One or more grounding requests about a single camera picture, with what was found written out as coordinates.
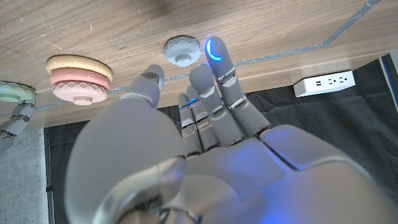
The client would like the small grey toy disc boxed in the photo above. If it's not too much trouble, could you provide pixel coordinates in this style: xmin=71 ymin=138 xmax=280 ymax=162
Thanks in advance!
xmin=164 ymin=35 xmax=202 ymax=68

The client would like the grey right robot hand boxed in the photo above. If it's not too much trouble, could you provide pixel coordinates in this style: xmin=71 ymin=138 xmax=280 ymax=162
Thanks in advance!
xmin=0 ymin=95 xmax=37 ymax=153

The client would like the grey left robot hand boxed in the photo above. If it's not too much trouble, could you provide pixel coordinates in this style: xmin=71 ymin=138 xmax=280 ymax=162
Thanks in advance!
xmin=65 ymin=36 xmax=398 ymax=224

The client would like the black curtain backdrop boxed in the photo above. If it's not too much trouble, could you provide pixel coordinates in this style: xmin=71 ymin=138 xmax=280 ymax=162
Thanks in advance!
xmin=43 ymin=58 xmax=398 ymax=224

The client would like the large orange toy disc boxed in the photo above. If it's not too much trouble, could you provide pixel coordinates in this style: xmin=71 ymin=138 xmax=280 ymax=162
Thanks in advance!
xmin=45 ymin=55 xmax=113 ymax=82

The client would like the white power strip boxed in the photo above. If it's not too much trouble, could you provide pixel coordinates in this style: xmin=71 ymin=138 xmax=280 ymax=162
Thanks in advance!
xmin=293 ymin=70 xmax=356 ymax=98

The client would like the green toy disc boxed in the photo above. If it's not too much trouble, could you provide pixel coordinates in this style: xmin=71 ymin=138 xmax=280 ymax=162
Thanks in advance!
xmin=0 ymin=81 xmax=37 ymax=103

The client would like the black backdrop pole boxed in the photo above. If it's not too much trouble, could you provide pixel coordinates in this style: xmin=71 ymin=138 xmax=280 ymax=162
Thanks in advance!
xmin=379 ymin=52 xmax=398 ymax=111
xmin=44 ymin=127 xmax=56 ymax=224

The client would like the pink toy disc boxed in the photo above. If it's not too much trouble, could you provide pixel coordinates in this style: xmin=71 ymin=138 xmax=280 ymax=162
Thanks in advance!
xmin=52 ymin=80 xmax=109 ymax=106

